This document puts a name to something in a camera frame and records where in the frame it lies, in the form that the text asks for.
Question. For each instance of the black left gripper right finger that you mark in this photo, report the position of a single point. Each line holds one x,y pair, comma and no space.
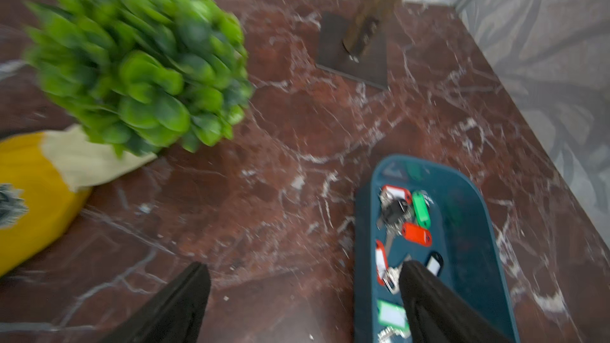
437,314

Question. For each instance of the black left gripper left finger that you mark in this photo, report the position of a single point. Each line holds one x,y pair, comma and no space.
174,314

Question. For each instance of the key with green tag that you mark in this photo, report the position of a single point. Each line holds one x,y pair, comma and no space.
393,321
420,206

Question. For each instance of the key with black tag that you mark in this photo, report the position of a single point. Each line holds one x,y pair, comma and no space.
435,263

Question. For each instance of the key with red tag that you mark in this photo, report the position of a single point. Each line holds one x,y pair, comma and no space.
390,193
416,234
386,276

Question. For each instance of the teal plastic storage box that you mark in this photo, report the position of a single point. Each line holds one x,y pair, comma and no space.
461,231

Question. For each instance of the yellow black work glove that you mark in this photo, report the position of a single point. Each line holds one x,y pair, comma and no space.
46,178

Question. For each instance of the green artificial potted plant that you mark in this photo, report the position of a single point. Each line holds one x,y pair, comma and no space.
143,75

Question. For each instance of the pink blossom artificial tree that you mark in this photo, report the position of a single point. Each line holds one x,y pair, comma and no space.
357,48

